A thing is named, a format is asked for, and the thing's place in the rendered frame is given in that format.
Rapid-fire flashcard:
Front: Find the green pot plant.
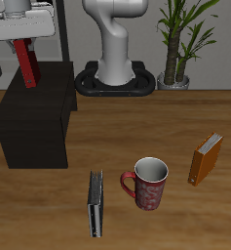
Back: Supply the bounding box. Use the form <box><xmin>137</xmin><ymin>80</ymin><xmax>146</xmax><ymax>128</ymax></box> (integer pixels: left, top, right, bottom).
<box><xmin>155</xmin><ymin>0</ymin><xmax>222</xmax><ymax>92</ymax></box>

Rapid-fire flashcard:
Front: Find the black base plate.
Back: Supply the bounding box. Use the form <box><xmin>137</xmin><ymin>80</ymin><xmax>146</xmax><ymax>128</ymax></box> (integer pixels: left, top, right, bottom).
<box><xmin>74</xmin><ymin>60</ymin><xmax>157</xmax><ymax>98</ymax></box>

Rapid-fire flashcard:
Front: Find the black vertical post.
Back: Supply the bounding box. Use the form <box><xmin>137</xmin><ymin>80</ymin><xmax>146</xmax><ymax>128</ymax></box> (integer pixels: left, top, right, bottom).
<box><xmin>55</xmin><ymin>0</ymin><xmax>71</xmax><ymax>63</ymax></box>

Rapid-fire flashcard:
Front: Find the dark wooden cabinet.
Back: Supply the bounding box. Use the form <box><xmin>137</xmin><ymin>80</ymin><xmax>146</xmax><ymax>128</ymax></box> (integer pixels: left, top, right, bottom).
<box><xmin>0</xmin><ymin>61</ymin><xmax>78</xmax><ymax>170</ymax></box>

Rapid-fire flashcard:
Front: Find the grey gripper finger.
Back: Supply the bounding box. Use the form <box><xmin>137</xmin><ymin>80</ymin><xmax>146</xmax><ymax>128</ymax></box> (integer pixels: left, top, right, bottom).
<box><xmin>4</xmin><ymin>39</ymin><xmax>18</xmax><ymax>55</ymax></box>
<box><xmin>26</xmin><ymin>38</ymin><xmax>37</xmax><ymax>53</ymax></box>

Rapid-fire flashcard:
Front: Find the red book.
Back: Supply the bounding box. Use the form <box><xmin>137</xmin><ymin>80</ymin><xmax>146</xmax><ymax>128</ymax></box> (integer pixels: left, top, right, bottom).
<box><xmin>13</xmin><ymin>38</ymin><xmax>42</xmax><ymax>89</ymax></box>

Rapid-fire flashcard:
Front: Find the red patterned mug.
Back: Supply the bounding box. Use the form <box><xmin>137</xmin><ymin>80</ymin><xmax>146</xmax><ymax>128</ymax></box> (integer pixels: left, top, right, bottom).
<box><xmin>120</xmin><ymin>156</ymin><xmax>170</xmax><ymax>212</ymax></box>

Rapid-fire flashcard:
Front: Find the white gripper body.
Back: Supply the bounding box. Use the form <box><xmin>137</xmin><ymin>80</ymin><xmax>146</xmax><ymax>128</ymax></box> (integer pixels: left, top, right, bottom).
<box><xmin>0</xmin><ymin>1</ymin><xmax>57</xmax><ymax>43</ymax></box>

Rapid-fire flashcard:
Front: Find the orange book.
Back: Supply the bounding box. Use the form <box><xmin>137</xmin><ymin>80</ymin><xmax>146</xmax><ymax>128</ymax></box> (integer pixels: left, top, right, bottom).
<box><xmin>187</xmin><ymin>131</ymin><xmax>225</xmax><ymax>188</ymax></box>

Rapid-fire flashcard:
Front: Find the black book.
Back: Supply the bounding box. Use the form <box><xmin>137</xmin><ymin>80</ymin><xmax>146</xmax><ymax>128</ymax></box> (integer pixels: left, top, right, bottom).
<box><xmin>86</xmin><ymin>169</ymin><xmax>105</xmax><ymax>238</ymax></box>

